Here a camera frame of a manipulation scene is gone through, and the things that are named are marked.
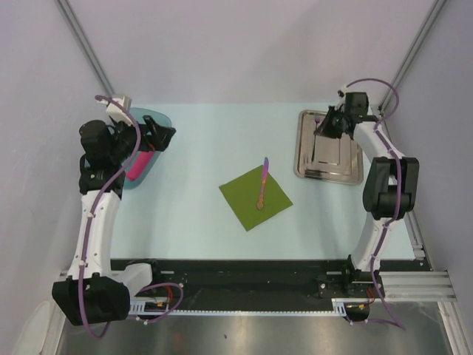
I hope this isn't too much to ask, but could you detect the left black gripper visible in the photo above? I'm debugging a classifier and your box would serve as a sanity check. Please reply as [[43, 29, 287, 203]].
[[109, 115, 175, 163]]

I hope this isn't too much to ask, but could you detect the green paper napkin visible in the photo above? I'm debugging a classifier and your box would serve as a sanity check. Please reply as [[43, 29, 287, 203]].
[[219, 165, 293, 231]]

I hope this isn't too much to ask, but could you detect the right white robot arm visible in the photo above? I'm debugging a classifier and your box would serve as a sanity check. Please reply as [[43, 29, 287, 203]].
[[316, 106, 420, 297]]

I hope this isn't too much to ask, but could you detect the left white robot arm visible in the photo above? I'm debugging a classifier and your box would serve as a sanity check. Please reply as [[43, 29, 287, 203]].
[[52, 108, 176, 326]]

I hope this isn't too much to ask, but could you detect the teal plastic bin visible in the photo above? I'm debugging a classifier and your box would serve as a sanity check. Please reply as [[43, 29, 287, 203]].
[[81, 106, 174, 192]]

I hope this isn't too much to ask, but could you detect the steel metal tray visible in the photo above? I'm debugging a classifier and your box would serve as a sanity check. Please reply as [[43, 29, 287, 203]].
[[294, 109, 364, 186]]

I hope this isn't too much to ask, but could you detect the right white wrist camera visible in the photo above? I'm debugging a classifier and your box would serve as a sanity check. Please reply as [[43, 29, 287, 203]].
[[337, 85, 349, 100]]

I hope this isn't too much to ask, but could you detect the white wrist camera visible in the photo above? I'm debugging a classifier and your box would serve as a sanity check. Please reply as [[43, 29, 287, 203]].
[[106, 95, 132, 126], [337, 85, 349, 100]]

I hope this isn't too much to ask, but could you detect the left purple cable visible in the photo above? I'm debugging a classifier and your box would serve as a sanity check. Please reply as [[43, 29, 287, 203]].
[[75, 94, 184, 339]]

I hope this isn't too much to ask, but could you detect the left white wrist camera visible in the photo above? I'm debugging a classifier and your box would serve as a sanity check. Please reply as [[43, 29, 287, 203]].
[[106, 95, 132, 126]]

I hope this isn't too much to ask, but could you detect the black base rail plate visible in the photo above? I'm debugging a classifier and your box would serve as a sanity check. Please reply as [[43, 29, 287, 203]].
[[110, 259, 432, 321]]

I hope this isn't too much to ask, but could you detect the white cable duct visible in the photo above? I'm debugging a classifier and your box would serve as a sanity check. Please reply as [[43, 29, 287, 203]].
[[129, 297, 370, 317]]

